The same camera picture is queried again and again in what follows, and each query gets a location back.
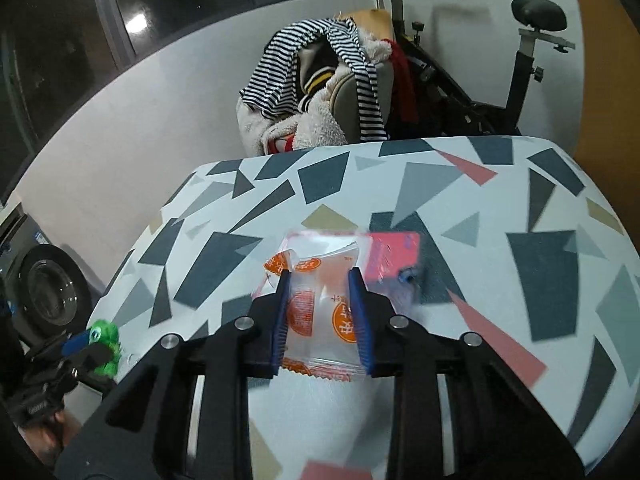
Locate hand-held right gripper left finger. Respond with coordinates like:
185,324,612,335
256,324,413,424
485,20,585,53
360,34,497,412
54,269,293,480

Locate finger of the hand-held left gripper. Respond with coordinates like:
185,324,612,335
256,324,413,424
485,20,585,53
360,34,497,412
67,345,114,377
62,330,101,361

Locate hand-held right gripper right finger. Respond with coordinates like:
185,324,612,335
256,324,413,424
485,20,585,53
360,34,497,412
347,266,586,480

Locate clear orange printed wrapper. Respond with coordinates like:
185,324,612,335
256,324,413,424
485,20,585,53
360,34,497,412
250,230,381,383

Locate person's left hand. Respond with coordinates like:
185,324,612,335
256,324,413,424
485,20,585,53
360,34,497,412
20,409,69,468

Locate grey washing machine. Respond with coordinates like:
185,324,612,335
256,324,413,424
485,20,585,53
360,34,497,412
0,202,96,356

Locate red white printed cloth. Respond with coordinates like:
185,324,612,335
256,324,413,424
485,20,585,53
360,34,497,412
267,132,299,154

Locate tan chair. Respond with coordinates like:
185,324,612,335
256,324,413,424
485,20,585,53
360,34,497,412
330,9,396,143

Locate red garment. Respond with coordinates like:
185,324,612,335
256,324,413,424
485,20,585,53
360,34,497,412
387,40,420,123

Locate black exercise bike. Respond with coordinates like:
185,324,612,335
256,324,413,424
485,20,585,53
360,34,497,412
342,0,576,141

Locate black jacket yellow stripes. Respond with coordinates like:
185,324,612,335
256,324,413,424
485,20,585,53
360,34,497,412
295,42,346,111

